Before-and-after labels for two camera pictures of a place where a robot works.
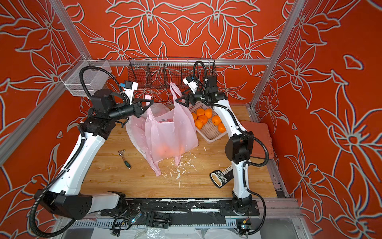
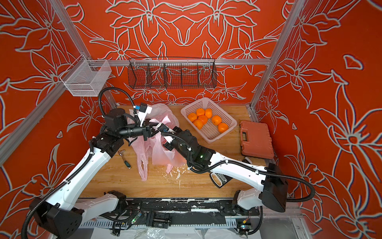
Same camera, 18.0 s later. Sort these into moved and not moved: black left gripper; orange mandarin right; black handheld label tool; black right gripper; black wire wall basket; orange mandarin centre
Moved: black right gripper; black left gripper
Not moved: orange mandarin centre; black handheld label tool; black wire wall basket; orange mandarin right
